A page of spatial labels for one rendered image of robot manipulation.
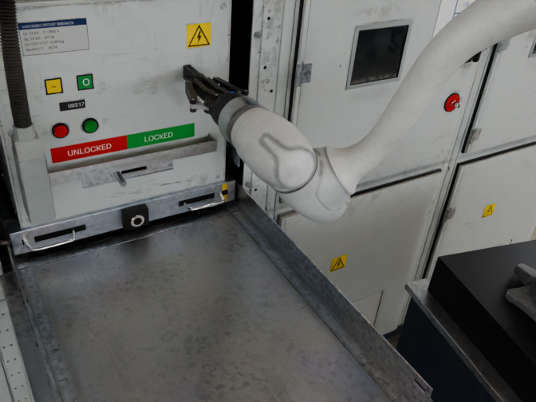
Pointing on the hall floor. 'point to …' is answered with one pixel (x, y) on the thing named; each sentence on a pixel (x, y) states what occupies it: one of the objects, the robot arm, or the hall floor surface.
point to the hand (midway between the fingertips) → (192, 76)
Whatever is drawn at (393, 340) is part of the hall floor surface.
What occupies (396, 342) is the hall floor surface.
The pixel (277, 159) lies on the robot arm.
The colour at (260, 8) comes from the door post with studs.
